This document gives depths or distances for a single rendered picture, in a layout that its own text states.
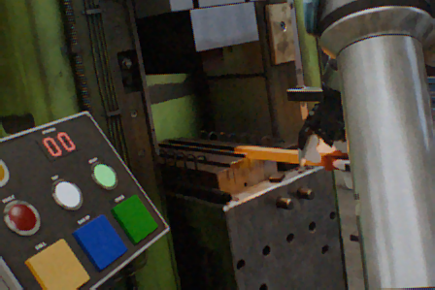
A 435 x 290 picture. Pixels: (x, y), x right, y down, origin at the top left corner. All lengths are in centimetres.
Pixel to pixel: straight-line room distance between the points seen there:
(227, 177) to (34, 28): 55
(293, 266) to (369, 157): 95
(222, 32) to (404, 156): 85
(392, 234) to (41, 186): 58
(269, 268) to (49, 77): 69
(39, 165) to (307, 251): 80
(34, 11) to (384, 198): 90
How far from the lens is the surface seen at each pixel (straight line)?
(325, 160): 117
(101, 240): 92
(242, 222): 129
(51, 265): 85
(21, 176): 90
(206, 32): 127
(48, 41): 123
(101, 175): 99
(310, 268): 150
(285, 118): 164
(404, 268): 50
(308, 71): 173
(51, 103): 123
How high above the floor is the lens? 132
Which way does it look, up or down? 11 degrees down
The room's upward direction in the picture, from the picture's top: 9 degrees counter-clockwise
